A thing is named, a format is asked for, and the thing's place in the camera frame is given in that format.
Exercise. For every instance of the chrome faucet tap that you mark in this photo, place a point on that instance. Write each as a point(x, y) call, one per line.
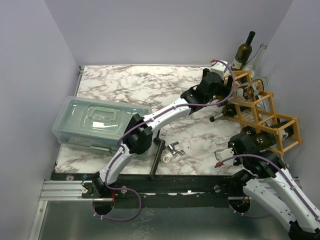
point(172, 152)

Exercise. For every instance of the clear plastic storage box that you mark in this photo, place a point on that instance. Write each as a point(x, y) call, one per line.
point(94, 125)

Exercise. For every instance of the tall clear glass bottle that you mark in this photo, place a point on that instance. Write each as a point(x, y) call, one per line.
point(254, 63)

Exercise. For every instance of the square clear liquor bottle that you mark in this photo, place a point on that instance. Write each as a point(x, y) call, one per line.
point(248, 90)

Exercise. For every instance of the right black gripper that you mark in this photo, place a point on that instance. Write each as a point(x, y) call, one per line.
point(238, 144)

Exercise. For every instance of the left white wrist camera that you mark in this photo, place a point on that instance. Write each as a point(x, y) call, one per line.
point(219, 67)

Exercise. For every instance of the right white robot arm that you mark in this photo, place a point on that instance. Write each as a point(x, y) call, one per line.
point(266, 179)

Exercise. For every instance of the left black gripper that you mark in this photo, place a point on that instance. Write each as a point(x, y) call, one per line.
point(223, 90)

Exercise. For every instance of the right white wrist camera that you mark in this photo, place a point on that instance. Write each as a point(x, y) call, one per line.
point(222, 154)

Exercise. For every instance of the wooden wine rack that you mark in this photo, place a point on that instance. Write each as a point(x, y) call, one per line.
point(259, 112)

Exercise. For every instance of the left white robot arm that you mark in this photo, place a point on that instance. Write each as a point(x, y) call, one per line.
point(138, 135)

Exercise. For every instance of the green bottle white label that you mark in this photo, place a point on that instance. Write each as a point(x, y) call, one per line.
point(265, 140)

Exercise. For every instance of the green bottle rack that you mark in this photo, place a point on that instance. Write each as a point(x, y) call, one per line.
point(228, 110)

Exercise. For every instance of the black mounting base bar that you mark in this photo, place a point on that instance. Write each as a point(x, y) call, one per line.
point(131, 191)

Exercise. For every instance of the green bottle silver neck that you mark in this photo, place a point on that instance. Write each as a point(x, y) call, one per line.
point(221, 98)

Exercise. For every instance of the green bottle lowest rack slot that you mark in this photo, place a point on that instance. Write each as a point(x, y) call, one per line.
point(250, 131)

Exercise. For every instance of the black metal rod tool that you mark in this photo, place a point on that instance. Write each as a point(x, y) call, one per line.
point(161, 145)

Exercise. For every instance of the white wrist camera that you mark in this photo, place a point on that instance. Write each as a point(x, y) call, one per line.
point(222, 154)
point(219, 67)

